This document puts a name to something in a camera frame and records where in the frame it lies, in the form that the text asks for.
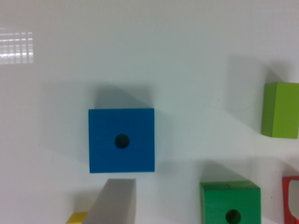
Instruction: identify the light green rectangular block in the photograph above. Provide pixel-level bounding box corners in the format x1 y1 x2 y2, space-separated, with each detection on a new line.
261 82 299 139

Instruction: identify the yellow square block with hole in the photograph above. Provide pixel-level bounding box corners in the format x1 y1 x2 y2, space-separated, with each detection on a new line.
65 212 87 224

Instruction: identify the blue square block with hole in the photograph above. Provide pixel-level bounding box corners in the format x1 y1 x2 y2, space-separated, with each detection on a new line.
88 108 155 173

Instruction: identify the red rectangular block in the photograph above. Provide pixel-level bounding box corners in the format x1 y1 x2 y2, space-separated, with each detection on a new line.
282 176 299 224

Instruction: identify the cream gripper right finger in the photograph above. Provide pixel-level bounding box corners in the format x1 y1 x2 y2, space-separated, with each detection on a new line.
289 180 299 217

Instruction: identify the cream gripper left finger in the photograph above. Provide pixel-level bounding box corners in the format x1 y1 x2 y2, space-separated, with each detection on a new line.
82 179 136 224

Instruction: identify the dark green square block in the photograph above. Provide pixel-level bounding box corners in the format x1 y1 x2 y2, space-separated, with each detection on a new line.
200 181 262 224

